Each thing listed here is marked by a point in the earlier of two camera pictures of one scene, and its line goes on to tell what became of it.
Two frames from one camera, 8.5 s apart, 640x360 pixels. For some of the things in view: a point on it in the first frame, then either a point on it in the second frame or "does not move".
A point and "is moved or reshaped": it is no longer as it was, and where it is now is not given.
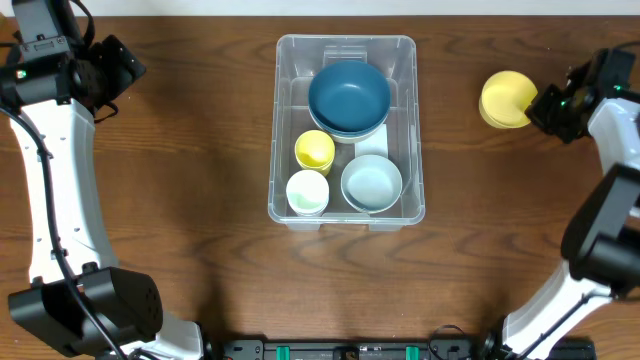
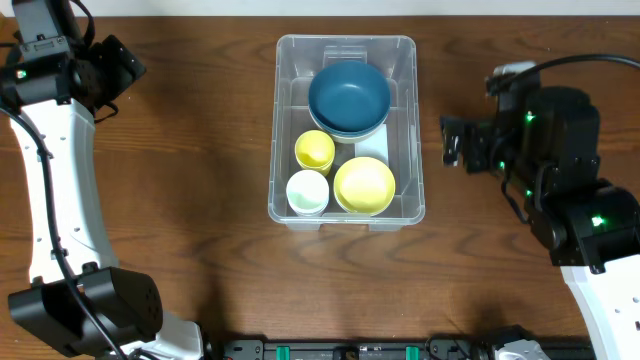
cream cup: (307, 193) does not move
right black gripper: (538, 111) -> (490, 138)
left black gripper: (110, 55) does not move
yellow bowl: (504, 99) is moved or reshaped
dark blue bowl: (349, 98) does not move
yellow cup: (314, 151) does not move
